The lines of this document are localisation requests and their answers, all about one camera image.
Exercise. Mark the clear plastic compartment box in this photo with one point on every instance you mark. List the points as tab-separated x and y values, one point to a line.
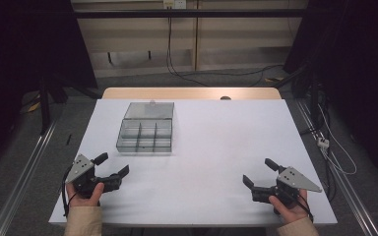
146	132

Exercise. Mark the person's left hand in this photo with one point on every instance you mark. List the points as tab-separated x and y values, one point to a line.
85	198

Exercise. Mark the yellow tape piece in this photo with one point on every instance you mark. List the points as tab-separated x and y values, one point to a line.
274	79
32	107

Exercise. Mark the person's right hand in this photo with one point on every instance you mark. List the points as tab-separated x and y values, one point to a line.
288	211

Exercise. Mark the black horizontal bar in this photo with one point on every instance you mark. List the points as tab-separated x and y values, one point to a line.
190	13

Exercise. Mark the aluminium floor rail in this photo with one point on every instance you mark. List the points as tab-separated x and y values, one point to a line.
23	183
341	178

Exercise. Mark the black metal stand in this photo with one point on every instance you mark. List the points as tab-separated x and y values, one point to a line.
44	105

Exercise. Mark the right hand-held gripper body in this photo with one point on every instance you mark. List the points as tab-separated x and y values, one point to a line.
288	183

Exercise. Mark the small dark round object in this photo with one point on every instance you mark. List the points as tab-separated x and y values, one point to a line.
225	98

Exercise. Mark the wooden table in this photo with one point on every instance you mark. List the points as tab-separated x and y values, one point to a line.
190	93

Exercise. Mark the white plug adapter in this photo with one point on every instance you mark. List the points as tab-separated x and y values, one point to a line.
322	142

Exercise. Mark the white wall socket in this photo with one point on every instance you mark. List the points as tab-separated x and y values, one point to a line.
174	4

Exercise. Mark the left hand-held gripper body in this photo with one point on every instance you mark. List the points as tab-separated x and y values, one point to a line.
84	178

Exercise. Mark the black curtain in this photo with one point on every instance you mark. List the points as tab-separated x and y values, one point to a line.
357	65
23	46

